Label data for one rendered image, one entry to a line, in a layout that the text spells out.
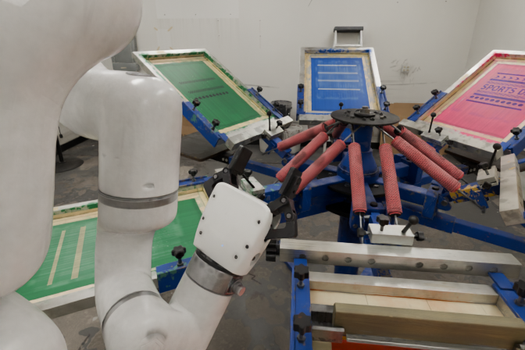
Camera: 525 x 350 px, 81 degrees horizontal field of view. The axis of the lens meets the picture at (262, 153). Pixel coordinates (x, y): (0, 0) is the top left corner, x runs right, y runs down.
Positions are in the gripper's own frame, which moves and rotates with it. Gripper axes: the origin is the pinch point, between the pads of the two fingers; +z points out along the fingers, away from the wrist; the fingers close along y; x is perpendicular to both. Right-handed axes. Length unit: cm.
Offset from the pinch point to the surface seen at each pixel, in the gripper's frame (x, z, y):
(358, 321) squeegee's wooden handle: 41.6, -20.9, -15.9
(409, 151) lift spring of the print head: 92, 35, -4
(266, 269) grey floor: 187, -58, 67
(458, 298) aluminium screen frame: 68, -7, -34
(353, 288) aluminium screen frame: 58, -18, -10
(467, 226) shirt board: 112, 19, -32
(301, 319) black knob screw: 33.4, -25.6, -6.2
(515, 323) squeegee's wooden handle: 53, -5, -43
